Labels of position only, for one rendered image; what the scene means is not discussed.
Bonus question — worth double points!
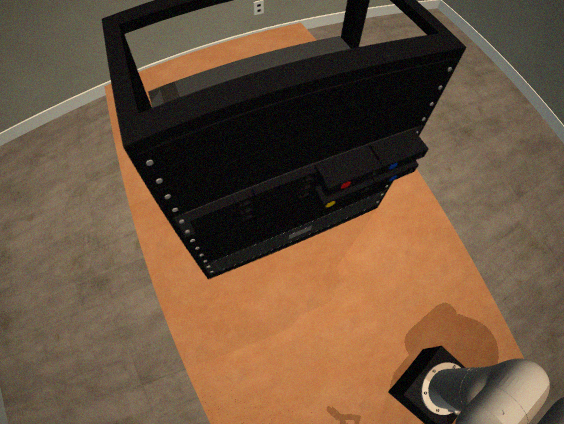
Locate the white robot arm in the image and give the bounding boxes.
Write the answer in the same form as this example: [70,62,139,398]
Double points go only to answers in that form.
[421,358,564,424]

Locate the black server rack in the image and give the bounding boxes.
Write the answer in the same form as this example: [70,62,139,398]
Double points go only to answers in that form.
[102,0,466,279]

